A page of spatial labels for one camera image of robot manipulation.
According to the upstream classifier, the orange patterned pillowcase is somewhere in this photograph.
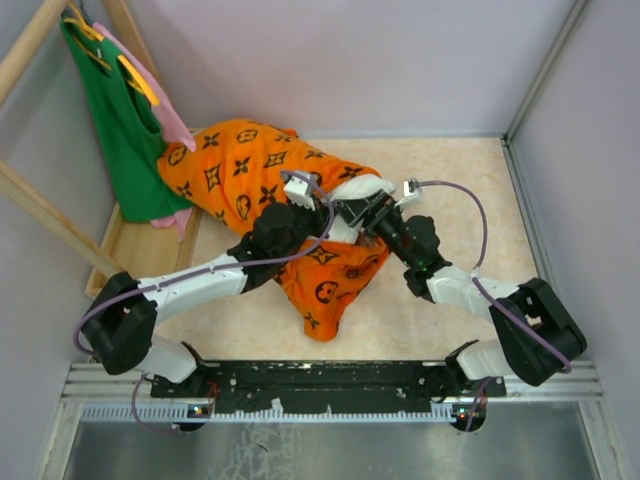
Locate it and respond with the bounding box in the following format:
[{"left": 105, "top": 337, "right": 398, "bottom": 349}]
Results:
[{"left": 156, "top": 119, "right": 395, "bottom": 342}]

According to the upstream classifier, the yellow clothes hanger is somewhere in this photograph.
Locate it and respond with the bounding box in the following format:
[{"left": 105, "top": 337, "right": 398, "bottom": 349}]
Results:
[{"left": 63, "top": 1, "right": 160, "bottom": 106}]

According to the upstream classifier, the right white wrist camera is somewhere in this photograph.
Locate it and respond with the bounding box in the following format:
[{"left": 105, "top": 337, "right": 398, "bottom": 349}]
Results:
[{"left": 395, "top": 178, "right": 422, "bottom": 211}]

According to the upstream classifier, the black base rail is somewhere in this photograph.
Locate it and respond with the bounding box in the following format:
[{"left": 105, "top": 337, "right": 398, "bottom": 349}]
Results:
[{"left": 64, "top": 357, "right": 599, "bottom": 432}]

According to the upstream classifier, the wooden clothes rack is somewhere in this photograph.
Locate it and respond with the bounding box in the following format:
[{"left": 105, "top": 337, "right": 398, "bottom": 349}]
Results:
[{"left": 1, "top": 1, "right": 200, "bottom": 299}]

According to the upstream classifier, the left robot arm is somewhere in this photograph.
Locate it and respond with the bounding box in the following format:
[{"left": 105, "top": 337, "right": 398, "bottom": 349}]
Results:
[{"left": 74, "top": 202, "right": 335, "bottom": 397}]

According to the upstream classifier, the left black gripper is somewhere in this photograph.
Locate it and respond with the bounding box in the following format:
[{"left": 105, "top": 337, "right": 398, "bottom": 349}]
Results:
[{"left": 275, "top": 196, "right": 339, "bottom": 267}]

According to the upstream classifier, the green tank top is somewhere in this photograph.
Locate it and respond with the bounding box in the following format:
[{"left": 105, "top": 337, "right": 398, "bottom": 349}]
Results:
[{"left": 60, "top": 20, "right": 192, "bottom": 223}]

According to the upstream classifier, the teal clothes hanger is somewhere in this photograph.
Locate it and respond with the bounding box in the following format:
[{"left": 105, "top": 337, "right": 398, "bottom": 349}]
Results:
[{"left": 61, "top": 0, "right": 95, "bottom": 26}]

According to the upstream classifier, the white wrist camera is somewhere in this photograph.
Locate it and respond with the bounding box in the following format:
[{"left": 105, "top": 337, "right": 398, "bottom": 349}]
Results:
[
  {"left": 281, "top": 171, "right": 316, "bottom": 211},
  {"left": 395, "top": 178, "right": 422, "bottom": 211}
]

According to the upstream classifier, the pink shirt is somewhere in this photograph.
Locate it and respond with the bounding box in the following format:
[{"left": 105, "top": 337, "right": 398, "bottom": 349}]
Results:
[{"left": 93, "top": 22, "right": 196, "bottom": 241}]

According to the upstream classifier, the white pillow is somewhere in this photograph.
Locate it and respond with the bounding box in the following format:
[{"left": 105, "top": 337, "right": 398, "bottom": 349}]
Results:
[{"left": 327, "top": 174, "right": 396, "bottom": 245}]

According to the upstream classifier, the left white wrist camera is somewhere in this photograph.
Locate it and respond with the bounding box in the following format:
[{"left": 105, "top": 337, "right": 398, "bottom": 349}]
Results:
[{"left": 281, "top": 171, "right": 316, "bottom": 211}]

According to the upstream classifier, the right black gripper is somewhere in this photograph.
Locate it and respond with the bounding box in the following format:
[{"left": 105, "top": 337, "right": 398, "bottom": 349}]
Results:
[{"left": 331, "top": 189, "right": 415, "bottom": 268}]

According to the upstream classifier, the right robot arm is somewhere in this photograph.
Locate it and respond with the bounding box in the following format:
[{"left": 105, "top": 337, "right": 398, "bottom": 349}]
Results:
[{"left": 336, "top": 192, "right": 587, "bottom": 396}]

